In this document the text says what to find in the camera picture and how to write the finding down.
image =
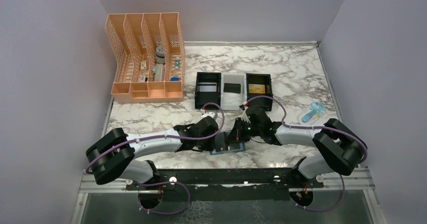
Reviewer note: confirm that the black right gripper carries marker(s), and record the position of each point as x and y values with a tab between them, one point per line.
236	135

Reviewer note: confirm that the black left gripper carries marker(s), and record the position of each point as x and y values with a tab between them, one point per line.
210	146

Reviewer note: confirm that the blue card holder wallet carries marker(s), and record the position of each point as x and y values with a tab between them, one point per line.
234	147

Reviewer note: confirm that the black card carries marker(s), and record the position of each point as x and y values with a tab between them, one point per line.
232	88
221	143

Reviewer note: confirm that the silver crest card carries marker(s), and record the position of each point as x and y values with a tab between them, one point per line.
207	87

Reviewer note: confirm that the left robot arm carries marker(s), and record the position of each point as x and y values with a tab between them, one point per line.
115	155

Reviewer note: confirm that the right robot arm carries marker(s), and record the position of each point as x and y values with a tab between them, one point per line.
339	150

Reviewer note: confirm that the black left card tray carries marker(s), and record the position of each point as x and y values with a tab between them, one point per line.
201	98

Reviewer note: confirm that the white middle card tray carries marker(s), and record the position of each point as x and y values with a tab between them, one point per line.
232	101

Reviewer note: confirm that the gold card in right tray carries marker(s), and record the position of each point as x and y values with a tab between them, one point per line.
256	89

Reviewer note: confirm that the green white small bottle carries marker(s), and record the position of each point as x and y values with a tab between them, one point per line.
177	63

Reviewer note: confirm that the white red labelled box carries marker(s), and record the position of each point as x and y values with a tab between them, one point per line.
141	78

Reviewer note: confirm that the light blue tape dispenser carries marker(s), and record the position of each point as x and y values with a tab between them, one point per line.
310	115

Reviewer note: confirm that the round tin in organizer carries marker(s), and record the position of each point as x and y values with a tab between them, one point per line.
160	55

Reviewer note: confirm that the orange plastic desk organizer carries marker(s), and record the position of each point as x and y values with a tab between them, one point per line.
134	38

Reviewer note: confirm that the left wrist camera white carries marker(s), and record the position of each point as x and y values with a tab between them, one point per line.
212	114

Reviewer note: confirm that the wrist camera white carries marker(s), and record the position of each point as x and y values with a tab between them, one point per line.
244	116
212	114

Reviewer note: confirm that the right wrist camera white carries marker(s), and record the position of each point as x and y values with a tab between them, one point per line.
244	116

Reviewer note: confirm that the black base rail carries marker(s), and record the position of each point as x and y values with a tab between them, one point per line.
280	177

